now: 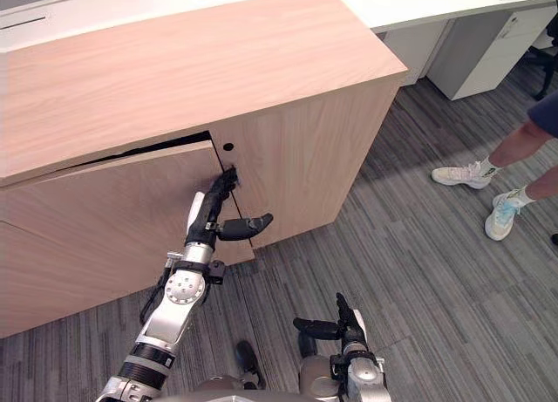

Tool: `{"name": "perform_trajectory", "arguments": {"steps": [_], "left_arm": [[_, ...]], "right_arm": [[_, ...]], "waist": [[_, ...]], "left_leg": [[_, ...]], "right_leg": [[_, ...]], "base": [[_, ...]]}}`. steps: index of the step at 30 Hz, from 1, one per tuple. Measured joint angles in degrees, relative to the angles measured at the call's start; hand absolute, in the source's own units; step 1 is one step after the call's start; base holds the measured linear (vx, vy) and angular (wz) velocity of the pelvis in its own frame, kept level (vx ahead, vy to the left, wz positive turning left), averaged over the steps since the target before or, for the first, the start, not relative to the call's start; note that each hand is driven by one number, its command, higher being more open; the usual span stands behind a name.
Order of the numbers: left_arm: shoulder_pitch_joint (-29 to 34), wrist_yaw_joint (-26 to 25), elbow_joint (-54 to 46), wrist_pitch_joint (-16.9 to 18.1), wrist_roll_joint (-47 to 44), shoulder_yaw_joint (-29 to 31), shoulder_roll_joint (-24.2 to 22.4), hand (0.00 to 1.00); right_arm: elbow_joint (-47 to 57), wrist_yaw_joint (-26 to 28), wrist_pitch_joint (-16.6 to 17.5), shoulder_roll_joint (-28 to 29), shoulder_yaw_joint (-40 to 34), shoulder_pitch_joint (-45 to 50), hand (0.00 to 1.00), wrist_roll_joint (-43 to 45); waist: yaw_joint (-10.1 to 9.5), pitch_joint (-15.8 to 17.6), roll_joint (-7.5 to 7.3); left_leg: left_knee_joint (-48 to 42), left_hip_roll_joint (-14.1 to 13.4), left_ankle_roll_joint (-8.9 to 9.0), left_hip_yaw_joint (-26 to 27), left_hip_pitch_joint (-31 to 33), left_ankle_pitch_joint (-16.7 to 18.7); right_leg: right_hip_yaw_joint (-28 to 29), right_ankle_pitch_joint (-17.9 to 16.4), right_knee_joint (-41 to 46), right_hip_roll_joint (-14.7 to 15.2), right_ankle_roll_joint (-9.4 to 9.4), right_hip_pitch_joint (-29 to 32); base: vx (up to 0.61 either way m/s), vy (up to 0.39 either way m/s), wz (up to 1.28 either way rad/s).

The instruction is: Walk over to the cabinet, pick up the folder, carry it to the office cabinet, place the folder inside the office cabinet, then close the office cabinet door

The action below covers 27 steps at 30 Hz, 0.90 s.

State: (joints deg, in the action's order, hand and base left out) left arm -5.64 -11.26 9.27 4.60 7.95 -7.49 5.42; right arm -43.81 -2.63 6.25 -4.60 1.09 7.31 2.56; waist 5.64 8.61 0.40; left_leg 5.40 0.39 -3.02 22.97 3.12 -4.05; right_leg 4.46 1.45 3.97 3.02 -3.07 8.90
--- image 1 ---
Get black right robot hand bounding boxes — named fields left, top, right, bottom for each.
left=292, top=292, right=368, bottom=356

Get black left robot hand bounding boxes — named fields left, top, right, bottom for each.
left=184, top=166, right=275, bottom=251

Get light wood cabinet door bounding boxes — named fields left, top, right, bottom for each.
left=0, top=140, right=255, bottom=338

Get light wood office cabinet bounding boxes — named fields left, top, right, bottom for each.
left=0, top=0, right=409, bottom=338

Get white office desk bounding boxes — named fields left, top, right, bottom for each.
left=0, top=0, right=558, bottom=54

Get black office chair base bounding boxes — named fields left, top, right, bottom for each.
left=526, top=28, right=558, bottom=101

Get silver robot legs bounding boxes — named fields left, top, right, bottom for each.
left=160, top=331, right=350, bottom=402

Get person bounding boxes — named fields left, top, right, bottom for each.
left=430, top=89, right=558, bottom=242

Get white desk support panel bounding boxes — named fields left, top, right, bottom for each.
left=379, top=18, right=456, bottom=87

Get white desk pedestal cabinet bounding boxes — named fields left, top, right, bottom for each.
left=425, top=5, right=557, bottom=101

